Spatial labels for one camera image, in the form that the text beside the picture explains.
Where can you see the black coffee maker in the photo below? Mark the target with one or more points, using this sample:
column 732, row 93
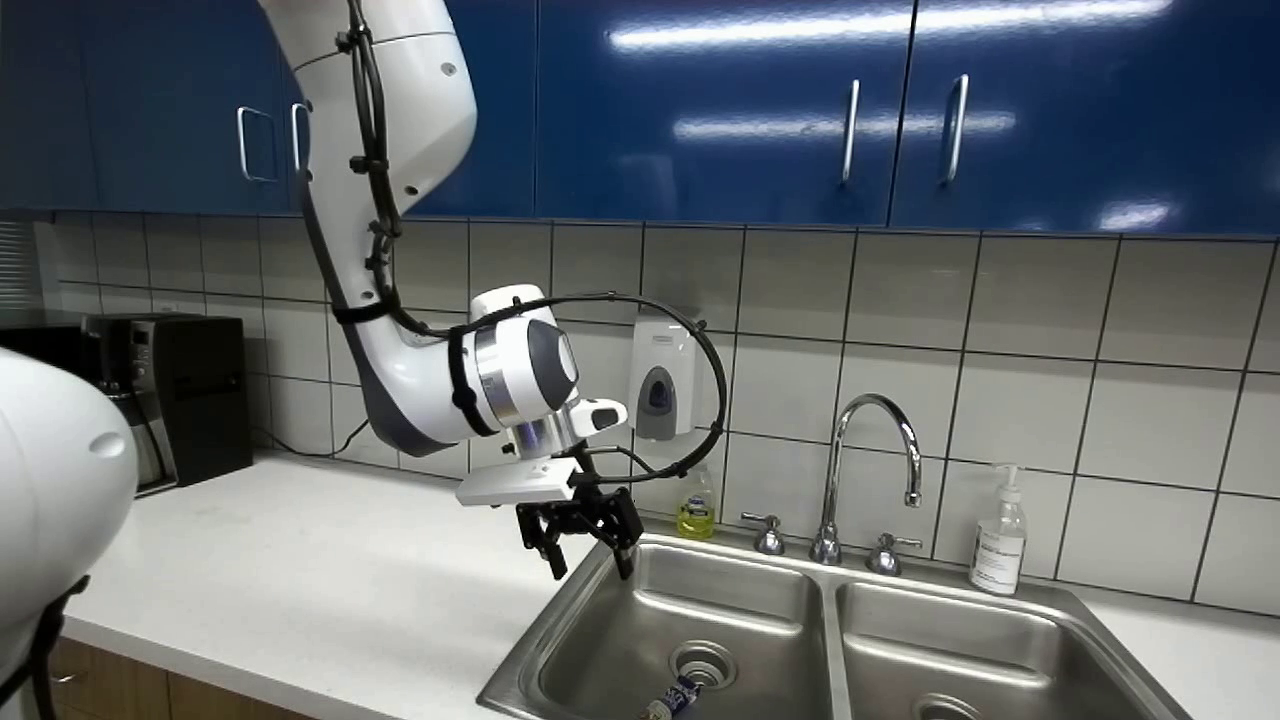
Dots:
column 203, row 402

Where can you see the blue cabinet door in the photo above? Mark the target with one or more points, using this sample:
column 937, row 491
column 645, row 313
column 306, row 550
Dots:
column 747, row 162
column 503, row 121
column 83, row 107
column 1133, row 121

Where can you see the stainless steel double sink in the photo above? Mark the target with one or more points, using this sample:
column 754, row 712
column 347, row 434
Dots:
column 747, row 612

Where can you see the chrome gooseneck faucet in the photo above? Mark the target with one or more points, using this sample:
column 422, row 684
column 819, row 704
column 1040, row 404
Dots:
column 829, row 492

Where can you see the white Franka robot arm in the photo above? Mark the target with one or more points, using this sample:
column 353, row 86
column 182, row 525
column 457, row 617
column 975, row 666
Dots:
column 401, row 362

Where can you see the clear pump soap bottle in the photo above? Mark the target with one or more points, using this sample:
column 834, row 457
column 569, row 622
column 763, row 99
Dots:
column 997, row 547

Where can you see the wooden base cabinet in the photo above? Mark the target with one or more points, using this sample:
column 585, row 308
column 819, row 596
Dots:
column 132, row 684

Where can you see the yellow dish soap bottle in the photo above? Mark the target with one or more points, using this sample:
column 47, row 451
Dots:
column 698, row 519

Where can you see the black box appliance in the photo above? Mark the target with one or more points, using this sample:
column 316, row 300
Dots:
column 47, row 347

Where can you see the white wall soap dispenser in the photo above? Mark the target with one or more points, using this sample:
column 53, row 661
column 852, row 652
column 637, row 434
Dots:
column 661, row 385

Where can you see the steel coffee carafe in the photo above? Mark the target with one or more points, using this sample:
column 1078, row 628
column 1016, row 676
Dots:
column 152, row 453

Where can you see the chrome faucet knob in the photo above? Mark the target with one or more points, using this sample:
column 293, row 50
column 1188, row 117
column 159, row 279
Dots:
column 887, row 558
column 769, row 539

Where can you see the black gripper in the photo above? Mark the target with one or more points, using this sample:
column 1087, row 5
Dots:
column 565, row 498

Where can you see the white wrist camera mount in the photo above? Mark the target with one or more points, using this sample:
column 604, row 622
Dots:
column 515, row 480

